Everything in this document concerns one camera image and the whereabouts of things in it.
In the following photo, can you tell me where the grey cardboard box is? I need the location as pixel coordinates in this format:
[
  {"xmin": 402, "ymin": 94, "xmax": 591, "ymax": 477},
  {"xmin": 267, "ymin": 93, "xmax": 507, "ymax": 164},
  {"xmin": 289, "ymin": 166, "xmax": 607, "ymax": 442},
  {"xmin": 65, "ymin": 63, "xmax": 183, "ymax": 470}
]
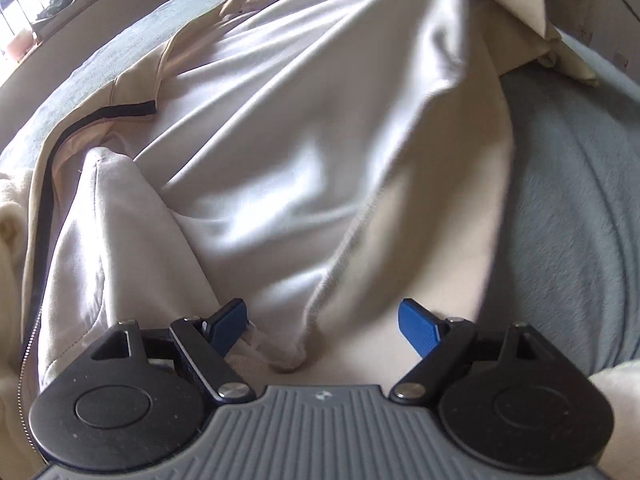
[{"xmin": 30, "ymin": 0, "xmax": 101, "ymax": 41}]

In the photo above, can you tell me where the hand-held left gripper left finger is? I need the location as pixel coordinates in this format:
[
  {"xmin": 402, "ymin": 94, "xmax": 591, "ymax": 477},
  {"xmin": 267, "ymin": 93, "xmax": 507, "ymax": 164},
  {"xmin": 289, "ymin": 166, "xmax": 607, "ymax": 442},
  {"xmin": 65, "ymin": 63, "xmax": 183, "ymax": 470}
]
[{"xmin": 90, "ymin": 298, "xmax": 253, "ymax": 403}]

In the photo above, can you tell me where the pink bowl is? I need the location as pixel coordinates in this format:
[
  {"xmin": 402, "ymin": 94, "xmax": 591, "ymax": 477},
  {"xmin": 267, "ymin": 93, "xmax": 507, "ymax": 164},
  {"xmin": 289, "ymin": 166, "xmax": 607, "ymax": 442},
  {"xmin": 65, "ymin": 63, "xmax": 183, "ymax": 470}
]
[{"xmin": 6, "ymin": 30, "xmax": 32, "ymax": 58}]

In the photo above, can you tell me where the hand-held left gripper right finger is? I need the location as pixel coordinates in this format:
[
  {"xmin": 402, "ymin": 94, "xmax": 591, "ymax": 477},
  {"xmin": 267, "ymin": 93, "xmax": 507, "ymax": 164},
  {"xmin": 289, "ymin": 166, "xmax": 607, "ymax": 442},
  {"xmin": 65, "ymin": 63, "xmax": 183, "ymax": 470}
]
[{"xmin": 389, "ymin": 298, "xmax": 551, "ymax": 405}]

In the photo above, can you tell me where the beige zip jacket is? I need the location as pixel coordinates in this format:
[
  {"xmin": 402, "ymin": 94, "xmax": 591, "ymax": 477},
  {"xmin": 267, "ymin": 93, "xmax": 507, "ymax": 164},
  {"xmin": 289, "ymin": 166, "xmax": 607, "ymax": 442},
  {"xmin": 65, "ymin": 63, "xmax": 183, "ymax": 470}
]
[{"xmin": 20, "ymin": 0, "xmax": 598, "ymax": 391}]

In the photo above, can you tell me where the cream fleece garment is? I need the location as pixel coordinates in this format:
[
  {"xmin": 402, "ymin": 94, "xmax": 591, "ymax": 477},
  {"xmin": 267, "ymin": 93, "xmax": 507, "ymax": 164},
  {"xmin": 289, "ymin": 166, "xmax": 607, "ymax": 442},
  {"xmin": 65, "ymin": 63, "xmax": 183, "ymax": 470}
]
[{"xmin": 0, "ymin": 167, "xmax": 38, "ymax": 466}]

